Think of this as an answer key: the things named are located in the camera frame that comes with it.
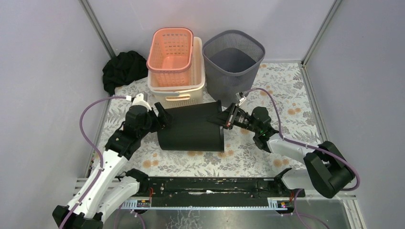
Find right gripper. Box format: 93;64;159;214
208;103;259;134

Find black round waste bin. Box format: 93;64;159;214
158;101;224;152

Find pink plastic basket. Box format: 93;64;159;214
147;27;193;87

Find grey ribbed waste bin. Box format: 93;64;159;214
202;30;266;107

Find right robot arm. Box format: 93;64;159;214
208;103;356;198

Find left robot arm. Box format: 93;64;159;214
52;94;172;229

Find cream plastic basket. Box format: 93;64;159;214
148;37;206;108

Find black cloth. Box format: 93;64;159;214
102;51;148;96

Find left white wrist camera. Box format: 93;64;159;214
125;93;152;111

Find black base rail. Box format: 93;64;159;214
131;177;297;208

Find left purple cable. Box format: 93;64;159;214
59;96;132;229

